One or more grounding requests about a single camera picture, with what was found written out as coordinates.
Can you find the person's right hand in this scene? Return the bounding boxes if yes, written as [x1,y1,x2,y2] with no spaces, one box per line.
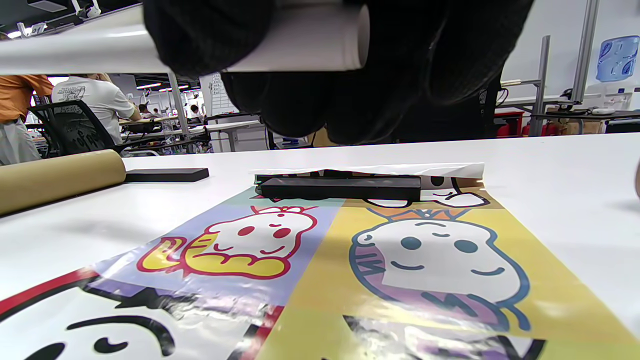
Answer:
[142,0,536,146]

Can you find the colourful cartoon poster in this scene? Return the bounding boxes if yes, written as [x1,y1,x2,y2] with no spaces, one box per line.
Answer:
[0,162,640,360]

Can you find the black rectangular bar weight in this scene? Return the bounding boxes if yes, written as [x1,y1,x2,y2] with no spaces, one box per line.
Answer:
[125,167,210,183]
[255,172,423,203]

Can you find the white poster purple lettering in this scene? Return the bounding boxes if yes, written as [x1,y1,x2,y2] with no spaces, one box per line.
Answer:
[0,0,372,76]

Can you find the red cabinet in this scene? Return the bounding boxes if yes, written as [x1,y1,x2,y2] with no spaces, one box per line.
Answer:
[494,110,526,138]

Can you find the white office desk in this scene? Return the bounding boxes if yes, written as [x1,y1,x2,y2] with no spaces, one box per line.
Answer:
[120,119,265,152]

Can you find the white notice board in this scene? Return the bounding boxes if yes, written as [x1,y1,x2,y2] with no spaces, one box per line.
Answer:
[199,72,240,117]

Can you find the black mesh chair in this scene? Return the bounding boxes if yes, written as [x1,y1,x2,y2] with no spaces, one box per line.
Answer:
[27,100,161,158]

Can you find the grey metal post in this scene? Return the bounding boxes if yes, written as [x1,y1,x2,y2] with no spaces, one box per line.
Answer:
[167,72,191,136]
[570,0,601,104]
[529,35,552,137]

